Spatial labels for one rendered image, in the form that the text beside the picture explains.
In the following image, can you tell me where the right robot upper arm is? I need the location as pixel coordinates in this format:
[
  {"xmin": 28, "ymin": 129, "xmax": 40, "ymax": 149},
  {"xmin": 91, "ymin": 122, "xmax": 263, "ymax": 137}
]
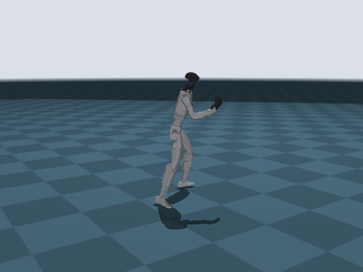
[{"xmin": 181, "ymin": 94, "xmax": 197, "ymax": 120}]

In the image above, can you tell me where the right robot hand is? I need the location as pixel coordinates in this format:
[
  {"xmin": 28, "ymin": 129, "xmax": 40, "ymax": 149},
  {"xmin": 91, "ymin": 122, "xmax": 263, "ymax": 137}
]
[{"xmin": 210, "ymin": 95, "xmax": 222, "ymax": 110}]

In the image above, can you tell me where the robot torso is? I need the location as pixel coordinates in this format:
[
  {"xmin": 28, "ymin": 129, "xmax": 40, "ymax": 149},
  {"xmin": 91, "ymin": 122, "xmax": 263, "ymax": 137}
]
[{"xmin": 169, "ymin": 89, "xmax": 193, "ymax": 134}]

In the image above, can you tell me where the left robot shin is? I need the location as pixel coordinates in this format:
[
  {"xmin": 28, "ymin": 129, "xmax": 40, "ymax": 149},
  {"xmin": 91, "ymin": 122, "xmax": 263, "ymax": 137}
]
[{"xmin": 181, "ymin": 155, "xmax": 193, "ymax": 182}]

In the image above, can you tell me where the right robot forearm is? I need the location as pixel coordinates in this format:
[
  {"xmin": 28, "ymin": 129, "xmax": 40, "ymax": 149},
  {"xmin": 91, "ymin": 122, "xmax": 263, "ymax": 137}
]
[{"xmin": 193, "ymin": 107, "xmax": 217, "ymax": 119}]

